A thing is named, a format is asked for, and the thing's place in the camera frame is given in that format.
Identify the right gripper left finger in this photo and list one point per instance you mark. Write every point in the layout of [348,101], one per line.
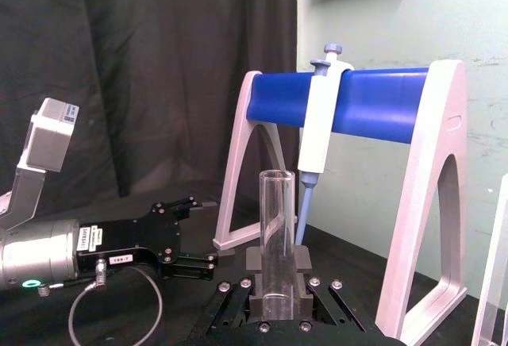
[232,304]

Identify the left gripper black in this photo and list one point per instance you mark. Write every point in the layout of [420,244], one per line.
[135,241]

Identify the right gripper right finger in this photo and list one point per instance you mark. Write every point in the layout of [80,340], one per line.
[333,302]

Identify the clear glass tube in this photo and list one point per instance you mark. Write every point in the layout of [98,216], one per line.
[278,223]

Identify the white and blue pipette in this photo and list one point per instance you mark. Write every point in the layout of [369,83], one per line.
[319,124]

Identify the black table cloth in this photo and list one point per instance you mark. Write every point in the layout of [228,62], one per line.
[35,322]

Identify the black curtain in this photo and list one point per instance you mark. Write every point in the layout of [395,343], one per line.
[158,64]

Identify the white stand with blue bar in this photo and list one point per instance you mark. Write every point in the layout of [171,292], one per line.
[377,104]

